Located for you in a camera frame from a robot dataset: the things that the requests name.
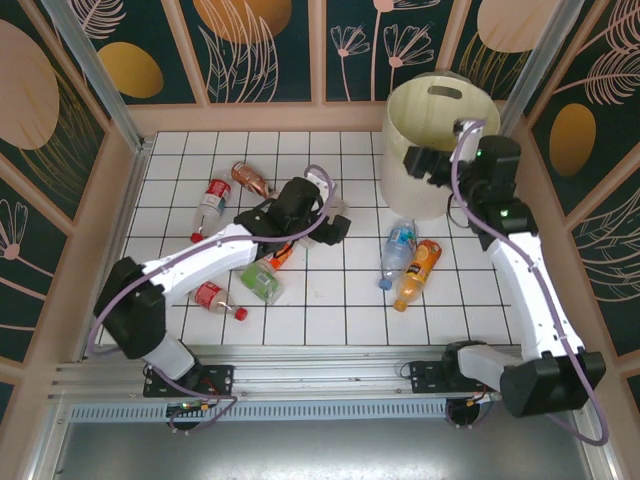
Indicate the aluminium side rail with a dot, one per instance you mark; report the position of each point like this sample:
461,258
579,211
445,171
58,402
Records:
127,200

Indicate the green label plastic bottle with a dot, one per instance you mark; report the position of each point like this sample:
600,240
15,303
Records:
257,279

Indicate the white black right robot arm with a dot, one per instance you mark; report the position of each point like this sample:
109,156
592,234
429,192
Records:
535,290

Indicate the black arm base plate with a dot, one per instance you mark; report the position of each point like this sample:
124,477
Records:
220,377
425,377

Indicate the cream plastic waste bin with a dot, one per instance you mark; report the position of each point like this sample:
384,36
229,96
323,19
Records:
415,200

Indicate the grey metal base sheet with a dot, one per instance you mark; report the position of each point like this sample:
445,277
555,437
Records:
320,450

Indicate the orange juice bottle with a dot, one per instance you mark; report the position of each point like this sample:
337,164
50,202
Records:
420,270

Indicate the clear bottle red label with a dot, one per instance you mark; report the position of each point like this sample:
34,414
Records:
214,197

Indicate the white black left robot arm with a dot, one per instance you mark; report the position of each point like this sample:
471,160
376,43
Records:
200,260

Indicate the aluminium frame post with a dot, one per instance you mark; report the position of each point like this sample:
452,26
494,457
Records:
100,85
545,55

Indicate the orange label plastic bottle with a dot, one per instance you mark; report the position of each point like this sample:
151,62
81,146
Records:
281,259

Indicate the crushed red label bottle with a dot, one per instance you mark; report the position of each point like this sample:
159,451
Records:
210,296

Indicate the copper brown plastic bottle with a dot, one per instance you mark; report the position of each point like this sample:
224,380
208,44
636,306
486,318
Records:
247,176

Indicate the blue label water bottle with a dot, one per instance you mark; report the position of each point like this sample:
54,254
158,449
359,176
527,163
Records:
397,245

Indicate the aluminium mounting rail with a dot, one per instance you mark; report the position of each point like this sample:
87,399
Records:
320,375

